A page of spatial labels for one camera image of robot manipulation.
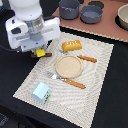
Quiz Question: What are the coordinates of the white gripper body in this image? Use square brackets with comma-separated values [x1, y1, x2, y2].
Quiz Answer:
[5, 16, 61, 52]

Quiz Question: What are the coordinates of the brown toy sausage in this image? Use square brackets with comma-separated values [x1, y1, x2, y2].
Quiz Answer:
[31, 53, 52, 58]

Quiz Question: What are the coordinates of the orange toy bread loaf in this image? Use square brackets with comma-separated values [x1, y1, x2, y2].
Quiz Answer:
[62, 40, 82, 52]

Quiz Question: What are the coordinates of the grey pot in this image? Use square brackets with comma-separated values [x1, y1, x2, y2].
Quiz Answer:
[59, 0, 80, 20]
[81, 5, 103, 24]

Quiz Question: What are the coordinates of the light blue milk carton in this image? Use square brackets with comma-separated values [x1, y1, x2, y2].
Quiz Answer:
[31, 82, 50, 104]

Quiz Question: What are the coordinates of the yellow toy butter box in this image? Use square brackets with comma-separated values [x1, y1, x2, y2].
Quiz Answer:
[36, 49, 45, 57]

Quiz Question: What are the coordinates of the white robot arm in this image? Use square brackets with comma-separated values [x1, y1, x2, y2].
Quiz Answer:
[5, 0, 61, 52]

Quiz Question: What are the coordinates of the round wooden plate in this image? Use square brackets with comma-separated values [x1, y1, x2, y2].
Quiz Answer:
[55, 55, 83, 78]

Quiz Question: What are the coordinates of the beige woven placemat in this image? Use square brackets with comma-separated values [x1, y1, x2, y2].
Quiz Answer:
[14, 32, 114, 128]

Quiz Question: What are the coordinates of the beige bowl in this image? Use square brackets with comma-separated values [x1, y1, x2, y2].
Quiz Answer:
[118, 4, 128, 30]

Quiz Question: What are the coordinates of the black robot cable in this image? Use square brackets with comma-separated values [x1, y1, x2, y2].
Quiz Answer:
[0, 44, 21, 54]

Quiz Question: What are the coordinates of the fork with wooden handle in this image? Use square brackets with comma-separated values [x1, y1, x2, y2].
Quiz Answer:
[45, 71, 86, 89]

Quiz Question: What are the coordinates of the knife with wooden handle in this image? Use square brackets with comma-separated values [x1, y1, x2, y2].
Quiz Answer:
[58, 49, 98, 64]

